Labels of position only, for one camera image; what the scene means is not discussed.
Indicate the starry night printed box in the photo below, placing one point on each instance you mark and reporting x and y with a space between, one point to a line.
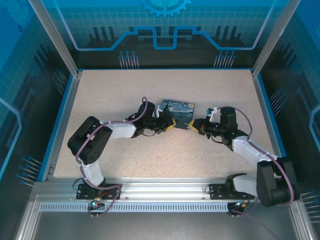
180 111

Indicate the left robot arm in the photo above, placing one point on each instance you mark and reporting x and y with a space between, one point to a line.
87 142

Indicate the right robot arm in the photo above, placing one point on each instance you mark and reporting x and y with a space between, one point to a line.
270 180

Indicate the small connector board with LED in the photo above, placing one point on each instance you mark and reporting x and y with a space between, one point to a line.
94 203
241 204

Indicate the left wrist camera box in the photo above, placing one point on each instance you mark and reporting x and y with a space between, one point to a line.
159 112

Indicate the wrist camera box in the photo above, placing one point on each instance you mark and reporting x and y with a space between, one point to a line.
159 112
212 111

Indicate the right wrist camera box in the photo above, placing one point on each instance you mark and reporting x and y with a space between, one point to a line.
212 111

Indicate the aluminium side rail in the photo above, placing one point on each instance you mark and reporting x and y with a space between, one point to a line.
63 120
266 112

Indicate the aluminium mounting rail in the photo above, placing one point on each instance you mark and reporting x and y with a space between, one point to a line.
162 187

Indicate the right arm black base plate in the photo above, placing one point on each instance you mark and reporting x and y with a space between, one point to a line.
217 191

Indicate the aluminium corner post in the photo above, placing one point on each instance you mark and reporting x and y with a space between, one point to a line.
57 37
275 37

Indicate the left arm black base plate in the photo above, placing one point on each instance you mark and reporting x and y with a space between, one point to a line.
85 192

